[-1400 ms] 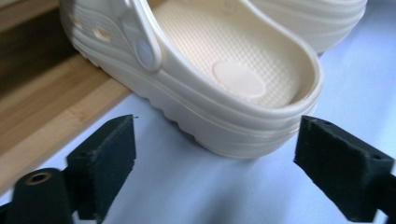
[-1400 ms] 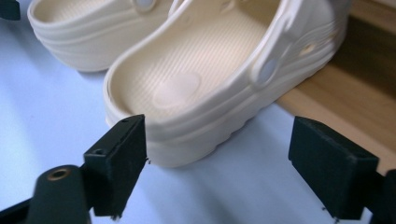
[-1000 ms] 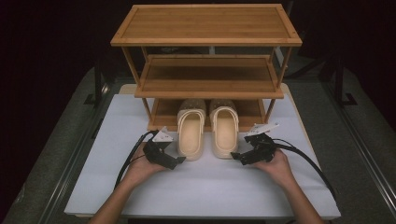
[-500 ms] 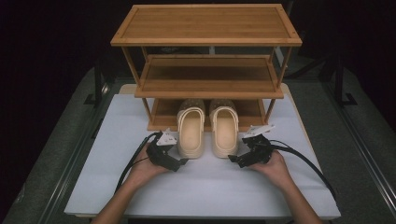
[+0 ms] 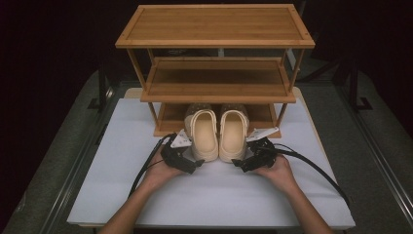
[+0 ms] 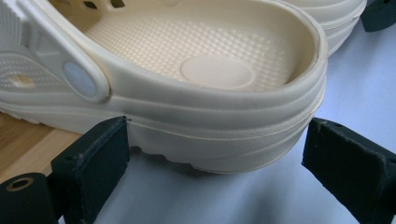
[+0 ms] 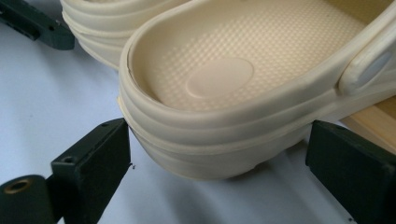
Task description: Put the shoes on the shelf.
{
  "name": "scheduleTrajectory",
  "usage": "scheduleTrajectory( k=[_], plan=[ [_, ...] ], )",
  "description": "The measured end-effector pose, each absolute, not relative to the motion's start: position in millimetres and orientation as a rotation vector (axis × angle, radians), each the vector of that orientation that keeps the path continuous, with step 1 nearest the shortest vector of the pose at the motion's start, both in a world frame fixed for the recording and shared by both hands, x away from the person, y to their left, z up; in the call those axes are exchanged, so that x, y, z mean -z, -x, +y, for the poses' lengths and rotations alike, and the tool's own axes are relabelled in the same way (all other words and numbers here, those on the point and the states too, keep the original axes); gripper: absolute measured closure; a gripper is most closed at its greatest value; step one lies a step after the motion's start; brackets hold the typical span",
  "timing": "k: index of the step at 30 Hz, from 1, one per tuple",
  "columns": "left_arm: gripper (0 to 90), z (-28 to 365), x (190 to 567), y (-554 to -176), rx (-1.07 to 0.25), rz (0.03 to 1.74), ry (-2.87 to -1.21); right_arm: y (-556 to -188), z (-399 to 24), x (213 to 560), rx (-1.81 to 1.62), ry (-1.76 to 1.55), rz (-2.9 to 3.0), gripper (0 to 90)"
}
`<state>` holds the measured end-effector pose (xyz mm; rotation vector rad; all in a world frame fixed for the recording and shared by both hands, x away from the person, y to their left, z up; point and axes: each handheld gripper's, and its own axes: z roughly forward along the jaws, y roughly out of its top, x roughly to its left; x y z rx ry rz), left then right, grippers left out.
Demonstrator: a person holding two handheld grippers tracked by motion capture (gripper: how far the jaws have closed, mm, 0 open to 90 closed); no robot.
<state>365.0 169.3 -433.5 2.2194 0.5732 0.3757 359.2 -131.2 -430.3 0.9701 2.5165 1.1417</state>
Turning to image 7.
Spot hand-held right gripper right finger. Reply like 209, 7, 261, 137
304, 119, 396, 224

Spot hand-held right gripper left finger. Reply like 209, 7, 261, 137
50, 118, 132, 224

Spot light wooden rack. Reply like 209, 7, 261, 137
340, 95, 396, 155

